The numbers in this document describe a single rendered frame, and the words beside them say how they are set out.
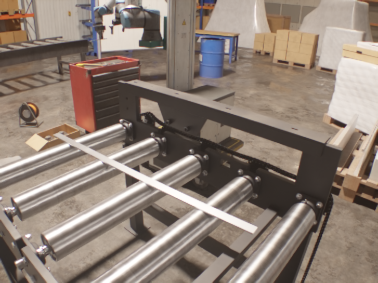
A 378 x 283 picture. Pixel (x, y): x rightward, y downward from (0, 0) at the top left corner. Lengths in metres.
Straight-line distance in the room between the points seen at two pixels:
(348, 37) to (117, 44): 6.37
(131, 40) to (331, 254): 5.00
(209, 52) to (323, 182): 5.79
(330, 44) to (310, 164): 8.26
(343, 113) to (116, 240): 3.66
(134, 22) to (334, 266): 2.47
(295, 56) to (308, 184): 8.41
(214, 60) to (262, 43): 4.72
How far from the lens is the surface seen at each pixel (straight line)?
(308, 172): 1.24
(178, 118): 1.54
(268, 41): 11.21
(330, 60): 9.42
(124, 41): 5.92
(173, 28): 2.66
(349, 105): 4.66
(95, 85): 3.40
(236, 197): 1.22
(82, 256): 2.25
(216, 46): 6.77
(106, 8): 3.24
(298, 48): 9.50
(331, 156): 1.18
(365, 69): 4.45
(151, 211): 2.06
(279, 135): 1.22
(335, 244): 2.52
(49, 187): 1.33
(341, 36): 9.30
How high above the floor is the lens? 1.62
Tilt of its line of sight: 27 degrees down
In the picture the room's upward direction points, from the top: 3 degrees clockwise
